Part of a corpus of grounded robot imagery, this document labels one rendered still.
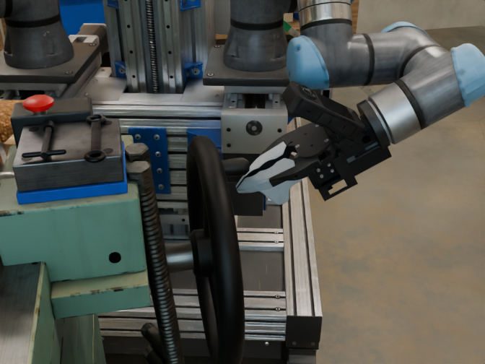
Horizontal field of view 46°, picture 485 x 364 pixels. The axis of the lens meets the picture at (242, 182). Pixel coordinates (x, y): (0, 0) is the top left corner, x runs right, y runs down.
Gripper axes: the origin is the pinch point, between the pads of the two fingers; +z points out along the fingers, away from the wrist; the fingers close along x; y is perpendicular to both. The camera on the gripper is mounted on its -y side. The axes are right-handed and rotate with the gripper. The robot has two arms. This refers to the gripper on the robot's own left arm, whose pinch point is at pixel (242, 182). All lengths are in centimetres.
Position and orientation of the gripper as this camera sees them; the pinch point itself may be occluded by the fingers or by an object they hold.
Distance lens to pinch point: 79.2
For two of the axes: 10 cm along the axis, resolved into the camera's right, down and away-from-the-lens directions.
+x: -1.9, -5.7, 8.0
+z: -8.7, 4.7, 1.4
